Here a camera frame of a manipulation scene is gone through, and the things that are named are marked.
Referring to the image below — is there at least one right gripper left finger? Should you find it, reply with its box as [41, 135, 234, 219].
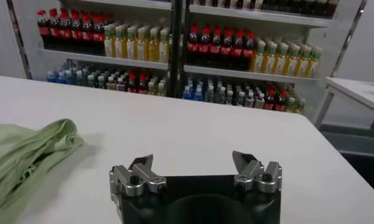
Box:
[109, 153, 168, 203]

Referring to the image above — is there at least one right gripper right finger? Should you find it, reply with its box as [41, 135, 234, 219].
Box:
[231, 150, 283, 194]

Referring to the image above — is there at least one green polo shirt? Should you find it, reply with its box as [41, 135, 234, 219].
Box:
[0, 118, 84, 224]

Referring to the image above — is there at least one small red-cap cola bottle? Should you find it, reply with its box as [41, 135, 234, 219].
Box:
[264, 88, 275, 111]
[137, 73, 148, 94]
[127, 72, 138, 93]
[274, 89, 287, 112]

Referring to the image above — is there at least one white side table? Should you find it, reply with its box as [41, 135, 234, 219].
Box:
[313, 76, 374, 128]

